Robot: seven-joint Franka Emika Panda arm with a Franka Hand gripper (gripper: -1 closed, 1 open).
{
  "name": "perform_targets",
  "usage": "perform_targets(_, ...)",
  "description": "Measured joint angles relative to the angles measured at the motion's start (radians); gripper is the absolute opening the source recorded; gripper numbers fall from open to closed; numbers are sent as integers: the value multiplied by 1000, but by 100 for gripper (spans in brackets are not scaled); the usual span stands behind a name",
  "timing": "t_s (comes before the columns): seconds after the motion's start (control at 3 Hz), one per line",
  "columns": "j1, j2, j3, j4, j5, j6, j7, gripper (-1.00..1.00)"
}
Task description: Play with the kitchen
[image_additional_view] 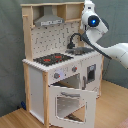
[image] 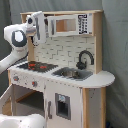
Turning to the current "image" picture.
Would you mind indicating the black toy faucet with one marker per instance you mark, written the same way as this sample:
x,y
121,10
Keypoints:
x,y
82,63

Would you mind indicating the metal toy sink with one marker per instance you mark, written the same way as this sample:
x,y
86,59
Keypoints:
x,y
73,74

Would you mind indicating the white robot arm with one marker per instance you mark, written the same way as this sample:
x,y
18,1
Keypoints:
x,y
16,35

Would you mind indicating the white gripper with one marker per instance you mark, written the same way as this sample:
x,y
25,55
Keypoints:
x,y
36,27

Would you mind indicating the wooden toy kitchen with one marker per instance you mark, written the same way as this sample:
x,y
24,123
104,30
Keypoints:
x,y
63,51

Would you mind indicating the white oven door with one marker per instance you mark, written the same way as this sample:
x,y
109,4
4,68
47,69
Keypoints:
x,y
5,101

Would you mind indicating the black toy stovetop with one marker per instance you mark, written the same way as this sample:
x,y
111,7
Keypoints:
x,y
37,66

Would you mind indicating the red oven knob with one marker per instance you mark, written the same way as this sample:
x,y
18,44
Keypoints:
x,y
16,78
34,83

